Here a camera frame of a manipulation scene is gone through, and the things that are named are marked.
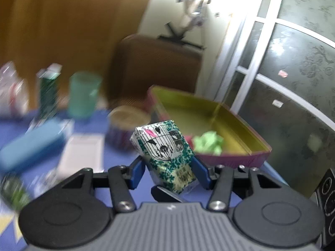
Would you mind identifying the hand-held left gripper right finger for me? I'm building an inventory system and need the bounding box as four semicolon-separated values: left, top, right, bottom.
192;158;288;212

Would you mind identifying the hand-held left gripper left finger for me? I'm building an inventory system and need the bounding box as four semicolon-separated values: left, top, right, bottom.
56;158;146;213

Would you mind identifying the light green cloth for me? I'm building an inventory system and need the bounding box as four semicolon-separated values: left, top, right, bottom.
192;131;225;155

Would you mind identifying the green patterned carton box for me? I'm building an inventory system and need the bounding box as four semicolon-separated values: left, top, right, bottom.
130;120;197;194

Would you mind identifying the clear plastic packet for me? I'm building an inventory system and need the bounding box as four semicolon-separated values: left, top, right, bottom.
56;133;105;178

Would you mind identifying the pink biscuit tin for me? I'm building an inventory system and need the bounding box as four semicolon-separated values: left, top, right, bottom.
147;85;272;168

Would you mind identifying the blue plastic case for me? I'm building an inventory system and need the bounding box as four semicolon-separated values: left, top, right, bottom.
0;120;66;173

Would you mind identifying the blue tablecloth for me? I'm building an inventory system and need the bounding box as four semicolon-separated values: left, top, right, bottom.
0;108;288;251

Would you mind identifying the peanut can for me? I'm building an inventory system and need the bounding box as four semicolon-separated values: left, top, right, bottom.
107;106;151;152

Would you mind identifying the teal plastic cup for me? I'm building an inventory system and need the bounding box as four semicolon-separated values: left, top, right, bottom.
68;71;102;118

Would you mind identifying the brown chair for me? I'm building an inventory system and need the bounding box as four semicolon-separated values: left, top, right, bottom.
107;33;203;110

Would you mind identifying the green drink carton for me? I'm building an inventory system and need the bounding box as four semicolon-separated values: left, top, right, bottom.
36;63;62;118

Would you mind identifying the green card pack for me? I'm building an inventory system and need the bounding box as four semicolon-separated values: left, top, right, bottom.
0;175;32;211

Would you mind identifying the black speaker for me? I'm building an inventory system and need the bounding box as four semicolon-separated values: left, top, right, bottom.
315;169;335;249

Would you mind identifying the sliding glass door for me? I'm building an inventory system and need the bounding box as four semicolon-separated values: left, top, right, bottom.
196;0;335;196

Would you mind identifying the crossed black tape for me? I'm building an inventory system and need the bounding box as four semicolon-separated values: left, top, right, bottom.
157;22;206;50

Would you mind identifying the bag of plastic cups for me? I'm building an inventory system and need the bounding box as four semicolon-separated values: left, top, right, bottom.
0;61;29;117

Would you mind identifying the white power strip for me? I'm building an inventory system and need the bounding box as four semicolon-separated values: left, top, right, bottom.
180;0;212;30

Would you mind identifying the wood pattern board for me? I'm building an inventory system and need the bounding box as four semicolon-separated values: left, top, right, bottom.
0;0;155;110

